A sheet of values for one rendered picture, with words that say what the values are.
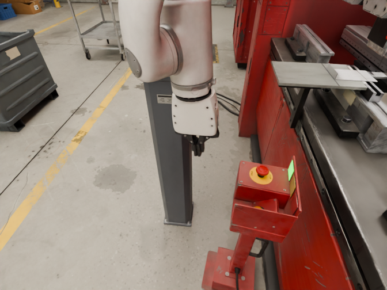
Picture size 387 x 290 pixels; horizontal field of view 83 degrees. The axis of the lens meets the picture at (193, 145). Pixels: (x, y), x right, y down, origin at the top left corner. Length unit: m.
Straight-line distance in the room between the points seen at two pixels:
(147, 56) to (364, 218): 0.56
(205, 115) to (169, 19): 0.19
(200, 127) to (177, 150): 0.50
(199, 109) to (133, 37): 0.19
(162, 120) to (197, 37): 0.54
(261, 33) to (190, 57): 1.33
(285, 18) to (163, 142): 1.15
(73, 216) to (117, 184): 0.34
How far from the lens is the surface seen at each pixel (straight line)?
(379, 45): 0.90
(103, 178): 1.84
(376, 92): 0.88
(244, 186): 0.70
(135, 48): 0.35
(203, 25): 0.39
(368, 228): 0.62
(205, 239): 1.45
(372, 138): 0.80
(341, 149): 0.78
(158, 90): 0.81
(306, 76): 0.85
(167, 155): 1.00
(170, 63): 0.37
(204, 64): 0.41
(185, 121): 0.48
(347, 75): 0.92
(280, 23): 1.70
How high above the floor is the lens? 1.32
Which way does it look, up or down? 42 degrees down
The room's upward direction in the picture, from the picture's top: straight up
